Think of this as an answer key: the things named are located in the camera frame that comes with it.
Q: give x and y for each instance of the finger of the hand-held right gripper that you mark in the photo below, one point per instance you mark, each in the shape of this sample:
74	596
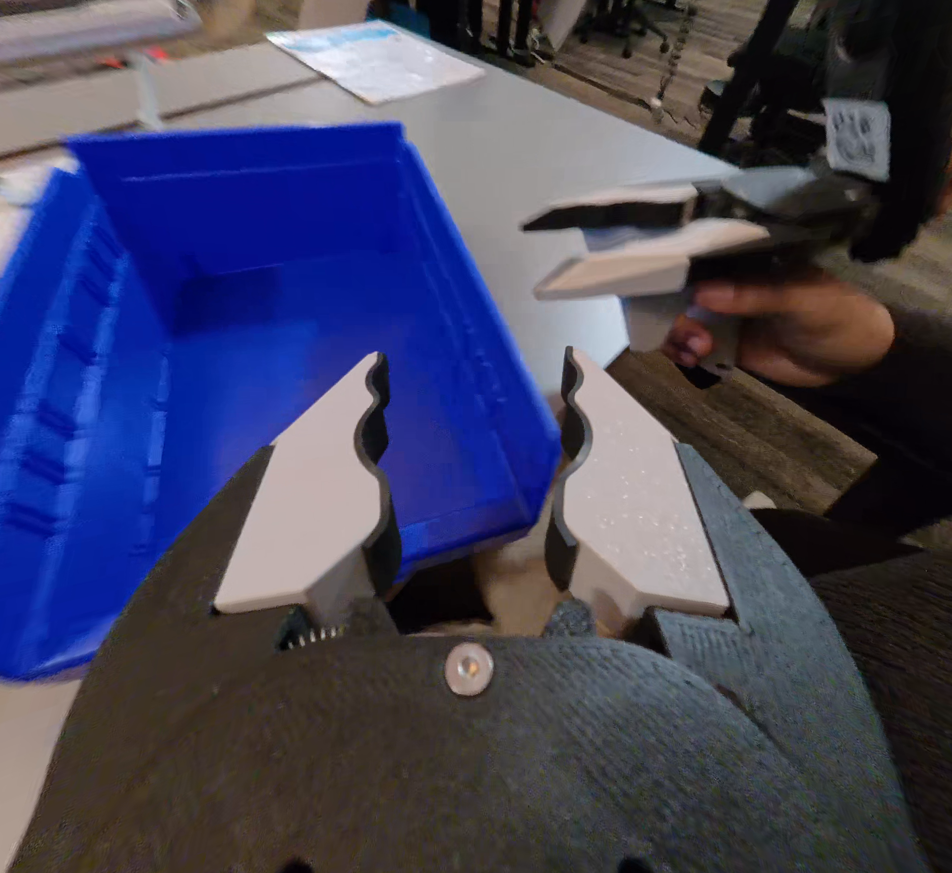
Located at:
632	200
632	267

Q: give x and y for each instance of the white printed leaflet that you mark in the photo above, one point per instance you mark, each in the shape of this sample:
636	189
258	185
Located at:
372	59

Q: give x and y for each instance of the person's black sweater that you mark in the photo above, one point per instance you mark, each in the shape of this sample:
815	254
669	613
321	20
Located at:
892	665

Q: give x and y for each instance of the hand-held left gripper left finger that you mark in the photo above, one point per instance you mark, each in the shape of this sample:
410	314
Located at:
305	516

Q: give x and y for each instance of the wooden table with black legs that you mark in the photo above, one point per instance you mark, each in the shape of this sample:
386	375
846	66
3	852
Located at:
773	33

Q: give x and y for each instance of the grey desk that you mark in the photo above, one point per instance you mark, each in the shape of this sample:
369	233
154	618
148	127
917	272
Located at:
520	144

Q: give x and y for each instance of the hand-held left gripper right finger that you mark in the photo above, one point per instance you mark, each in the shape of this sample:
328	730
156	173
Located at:
639	516

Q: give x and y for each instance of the person's right forearm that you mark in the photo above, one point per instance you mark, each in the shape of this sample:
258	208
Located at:
907	427

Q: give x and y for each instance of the blue plastic bin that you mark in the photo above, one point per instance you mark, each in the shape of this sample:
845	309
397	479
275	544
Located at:
260	367

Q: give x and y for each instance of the white stand with wooden board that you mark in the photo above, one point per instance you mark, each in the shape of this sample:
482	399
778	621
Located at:
74	18

